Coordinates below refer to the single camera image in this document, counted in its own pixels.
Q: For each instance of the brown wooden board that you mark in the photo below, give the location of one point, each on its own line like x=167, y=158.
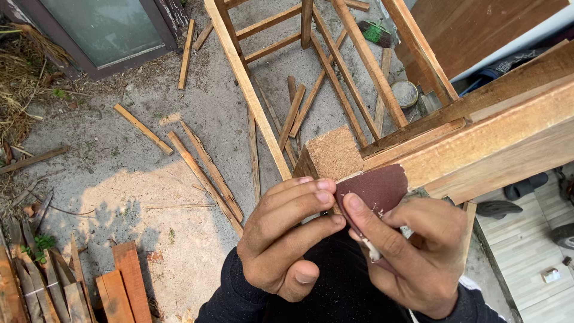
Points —
x=466, y=31

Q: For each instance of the person's black shirt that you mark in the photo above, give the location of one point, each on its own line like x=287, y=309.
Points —
x=341, y=282

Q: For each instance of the green bristle brush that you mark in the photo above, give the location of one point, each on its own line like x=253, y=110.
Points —
x=373, y=33

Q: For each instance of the person's right hand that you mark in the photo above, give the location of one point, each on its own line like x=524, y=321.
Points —
x=426, y=255

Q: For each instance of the pile of wooden planks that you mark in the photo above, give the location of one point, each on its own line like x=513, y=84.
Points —
x=67, y=287

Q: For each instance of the small wooden offcut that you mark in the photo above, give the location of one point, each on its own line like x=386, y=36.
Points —
x=203, y=36

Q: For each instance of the thin wooden strip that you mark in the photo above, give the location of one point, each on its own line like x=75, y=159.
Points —
x=254, y=157
x=382, y=89

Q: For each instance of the black shoe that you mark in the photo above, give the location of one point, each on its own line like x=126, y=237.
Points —
x=524, y=186

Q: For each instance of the black sandal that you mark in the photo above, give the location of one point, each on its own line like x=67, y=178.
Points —
x=497, y=209

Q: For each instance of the long rough wooden strip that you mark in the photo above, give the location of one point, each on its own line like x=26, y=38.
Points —
x=204, y=181
x=210, y=168

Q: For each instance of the wooden slat frame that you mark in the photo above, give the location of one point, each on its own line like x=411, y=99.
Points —
x=251, y=94

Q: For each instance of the short wooden slat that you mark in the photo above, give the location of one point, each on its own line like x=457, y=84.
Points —
x=291, y=117
x=186, y=54
x=143, y=129

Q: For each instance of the reddish brown sandpaper sheet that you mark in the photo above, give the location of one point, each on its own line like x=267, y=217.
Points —
x=379, y=186

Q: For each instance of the small cardboard box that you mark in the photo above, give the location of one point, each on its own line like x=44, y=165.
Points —
x=550, y=275

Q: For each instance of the dark blue cloth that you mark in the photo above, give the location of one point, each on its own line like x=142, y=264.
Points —
x=497, y=71

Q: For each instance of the dark framed glass window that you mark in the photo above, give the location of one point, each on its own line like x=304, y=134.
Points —
x=103, y=31

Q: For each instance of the large wooden beam frame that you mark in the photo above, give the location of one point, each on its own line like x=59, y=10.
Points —
x=489, y=143

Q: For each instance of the person's left hand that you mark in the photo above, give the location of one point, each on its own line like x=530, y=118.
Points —
x=273, y=242

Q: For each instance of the round metal can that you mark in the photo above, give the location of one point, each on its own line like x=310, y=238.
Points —
x=404, y=93

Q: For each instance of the dark weathered wooden stick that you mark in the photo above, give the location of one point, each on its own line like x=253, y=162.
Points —
x=36, y=159

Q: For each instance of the heap of dry grass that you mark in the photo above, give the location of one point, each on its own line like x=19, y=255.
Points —
x=20, y=85

